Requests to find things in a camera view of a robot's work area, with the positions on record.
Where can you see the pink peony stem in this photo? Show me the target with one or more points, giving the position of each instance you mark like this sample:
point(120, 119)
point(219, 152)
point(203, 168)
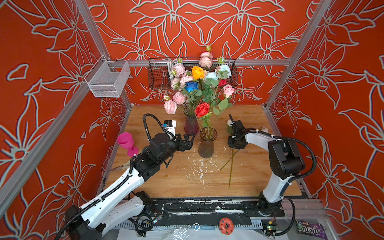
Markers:
point(178, 72)
point(181, 98)
point(206, 58)

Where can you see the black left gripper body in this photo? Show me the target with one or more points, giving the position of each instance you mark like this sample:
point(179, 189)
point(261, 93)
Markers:
point(173, 146)

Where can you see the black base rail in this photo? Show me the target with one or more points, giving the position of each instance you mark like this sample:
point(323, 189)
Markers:
point(186, 212)

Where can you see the purple candy bag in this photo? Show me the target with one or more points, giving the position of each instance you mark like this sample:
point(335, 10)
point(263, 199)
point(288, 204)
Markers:
point(313, 230)

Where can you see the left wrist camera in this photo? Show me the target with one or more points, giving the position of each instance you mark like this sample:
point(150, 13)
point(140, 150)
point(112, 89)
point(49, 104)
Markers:
point(169, 126)

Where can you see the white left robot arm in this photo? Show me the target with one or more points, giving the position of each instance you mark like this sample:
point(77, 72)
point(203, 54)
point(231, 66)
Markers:
point(95, 218)

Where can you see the white handled scissors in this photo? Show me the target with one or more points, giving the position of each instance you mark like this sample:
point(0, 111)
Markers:
point(121, 167)

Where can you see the pink rose stem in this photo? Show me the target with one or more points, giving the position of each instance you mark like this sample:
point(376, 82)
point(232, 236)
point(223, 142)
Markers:
point(218, 98)

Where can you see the small pink white spray stem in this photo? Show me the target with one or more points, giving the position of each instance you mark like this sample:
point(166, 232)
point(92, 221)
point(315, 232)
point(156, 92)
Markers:
point(221, 72)

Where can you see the white rose stem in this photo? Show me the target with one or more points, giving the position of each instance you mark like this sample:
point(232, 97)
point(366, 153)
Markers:
point(234, 152)

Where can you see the purple ribbed glass vase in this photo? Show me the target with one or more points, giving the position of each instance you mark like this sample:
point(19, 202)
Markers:
point(191, 124)

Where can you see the red rose stem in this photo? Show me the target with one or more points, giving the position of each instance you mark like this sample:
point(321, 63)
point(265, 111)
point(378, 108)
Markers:
point(222, 83)
point(203, 112)

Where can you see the black wire wall basket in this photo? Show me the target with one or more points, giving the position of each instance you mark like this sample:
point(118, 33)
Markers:
point(159, 72)

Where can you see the red round knob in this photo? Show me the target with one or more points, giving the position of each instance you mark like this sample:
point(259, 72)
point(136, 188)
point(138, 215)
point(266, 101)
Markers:
point(226, 226)

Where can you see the blue flower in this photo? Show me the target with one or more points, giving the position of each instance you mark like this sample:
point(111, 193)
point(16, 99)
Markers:
point(192, 92)

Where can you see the orange rose stem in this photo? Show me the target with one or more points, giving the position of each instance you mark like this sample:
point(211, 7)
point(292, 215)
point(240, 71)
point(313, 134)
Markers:
point(198, 72)

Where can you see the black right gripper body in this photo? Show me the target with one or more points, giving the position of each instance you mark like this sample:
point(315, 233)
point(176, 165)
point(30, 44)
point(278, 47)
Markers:
point(233, 142)

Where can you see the magenta plastic goblet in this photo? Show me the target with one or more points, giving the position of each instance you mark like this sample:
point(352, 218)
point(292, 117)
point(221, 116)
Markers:
point(126, 141)

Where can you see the white mesh wall basket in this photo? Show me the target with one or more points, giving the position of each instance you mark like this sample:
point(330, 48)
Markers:
point(107, 79)

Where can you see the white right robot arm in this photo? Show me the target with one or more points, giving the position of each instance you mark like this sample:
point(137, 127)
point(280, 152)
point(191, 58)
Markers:
point(285, 160)

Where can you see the brown ribbed glass vase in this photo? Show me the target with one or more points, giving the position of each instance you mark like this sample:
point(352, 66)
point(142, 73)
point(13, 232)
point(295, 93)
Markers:
point(206, 147)

